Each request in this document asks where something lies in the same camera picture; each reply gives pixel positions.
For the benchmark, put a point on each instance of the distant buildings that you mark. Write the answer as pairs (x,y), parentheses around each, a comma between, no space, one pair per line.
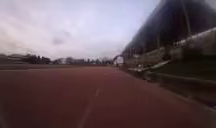
(67,61)

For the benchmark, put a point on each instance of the roofed grandstand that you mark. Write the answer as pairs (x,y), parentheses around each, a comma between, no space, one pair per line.
(176,43)

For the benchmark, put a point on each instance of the distant row of trees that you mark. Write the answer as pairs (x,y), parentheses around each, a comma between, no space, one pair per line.
(36,59)

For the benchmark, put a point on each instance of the grass field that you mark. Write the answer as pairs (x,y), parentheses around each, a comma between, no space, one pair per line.
(26,66)

